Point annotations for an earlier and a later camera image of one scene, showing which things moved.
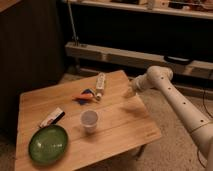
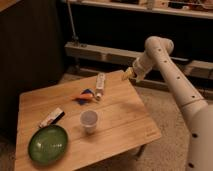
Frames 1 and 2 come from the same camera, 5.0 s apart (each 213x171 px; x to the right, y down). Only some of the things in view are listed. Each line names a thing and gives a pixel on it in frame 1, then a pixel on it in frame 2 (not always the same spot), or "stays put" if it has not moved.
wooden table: x=76 y=123 stays put
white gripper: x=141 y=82 to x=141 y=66
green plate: x=48 y=144 stays put
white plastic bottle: x=100 y=85 stays put
